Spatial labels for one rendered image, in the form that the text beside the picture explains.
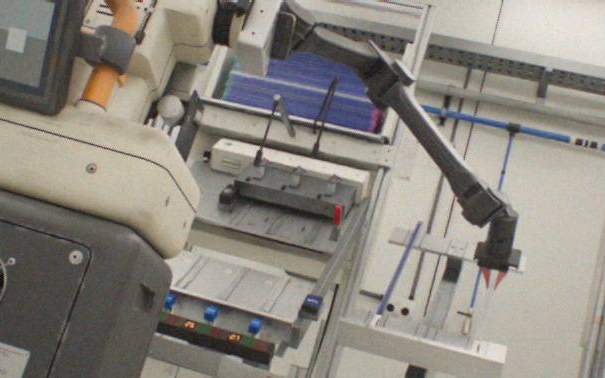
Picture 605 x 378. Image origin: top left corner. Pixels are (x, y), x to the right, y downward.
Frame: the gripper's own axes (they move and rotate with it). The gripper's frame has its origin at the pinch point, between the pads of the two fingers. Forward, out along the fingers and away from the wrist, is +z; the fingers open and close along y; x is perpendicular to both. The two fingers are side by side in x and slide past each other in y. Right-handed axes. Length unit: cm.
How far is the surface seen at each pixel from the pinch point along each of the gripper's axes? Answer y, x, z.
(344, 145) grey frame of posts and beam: 54, -58, 1
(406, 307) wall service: 41, -142, 121
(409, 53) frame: 41, -80, -24
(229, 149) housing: 87, -46, 4
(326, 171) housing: 56, -48, 6
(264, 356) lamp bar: 44, 30, 12
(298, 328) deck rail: 39.8, 20.4, 9.6
